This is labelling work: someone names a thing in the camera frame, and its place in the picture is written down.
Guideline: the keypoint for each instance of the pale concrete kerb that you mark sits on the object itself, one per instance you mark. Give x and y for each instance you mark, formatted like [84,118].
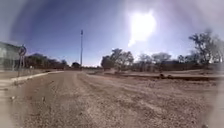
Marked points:
[30,77]

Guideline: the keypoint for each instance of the tall thin mast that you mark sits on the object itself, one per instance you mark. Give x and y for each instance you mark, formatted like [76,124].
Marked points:
[81,46]

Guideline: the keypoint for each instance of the building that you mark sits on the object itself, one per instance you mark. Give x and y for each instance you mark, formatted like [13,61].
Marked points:
[7,55]

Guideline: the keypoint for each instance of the row of dark trees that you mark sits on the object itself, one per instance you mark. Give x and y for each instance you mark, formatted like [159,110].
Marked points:
[45,61]

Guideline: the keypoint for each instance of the brown gravel dirt road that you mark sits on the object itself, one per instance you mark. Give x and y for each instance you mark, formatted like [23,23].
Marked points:
[100,103]

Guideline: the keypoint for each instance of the low dark wall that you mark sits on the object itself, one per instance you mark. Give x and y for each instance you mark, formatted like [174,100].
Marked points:
[166,77]

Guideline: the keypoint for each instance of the pale pavement strip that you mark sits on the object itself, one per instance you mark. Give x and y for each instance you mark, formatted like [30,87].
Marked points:
[20,73]

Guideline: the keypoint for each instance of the round road sign on pole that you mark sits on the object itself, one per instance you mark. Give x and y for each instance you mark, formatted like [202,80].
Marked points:
[22,51]

